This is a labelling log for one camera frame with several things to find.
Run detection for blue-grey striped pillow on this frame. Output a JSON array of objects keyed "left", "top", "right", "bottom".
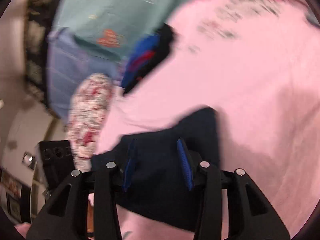
[{"left": 46, "top": 27, "right": 120, "bottom": 122}]

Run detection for dark navy pants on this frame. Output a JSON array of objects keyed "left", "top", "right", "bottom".
[{"left": 91, "top": 107, "right": 220, "bottom": 232}]

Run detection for pink floral bed sheet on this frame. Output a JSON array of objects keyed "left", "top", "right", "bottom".
[{"left": 15, "top": 0, "right": 320, "bottom": 240}]

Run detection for red floral quilt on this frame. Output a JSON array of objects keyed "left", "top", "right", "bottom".
[{"left": 66, "top": 73, "right": 113, "bottom": 172}]

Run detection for teal heart-print pillow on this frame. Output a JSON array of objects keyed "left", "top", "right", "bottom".
[{"left": 53, "top": 0, "right": 187, "bottom": 61}]

